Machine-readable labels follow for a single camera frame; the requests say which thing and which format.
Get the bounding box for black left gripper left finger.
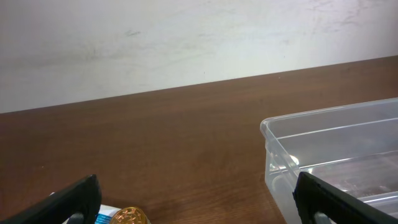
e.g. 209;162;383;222
1;174;102;224

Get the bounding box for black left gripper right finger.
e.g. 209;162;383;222
293;172;397;224

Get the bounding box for clear plastic container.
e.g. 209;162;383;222
260;98;397;223

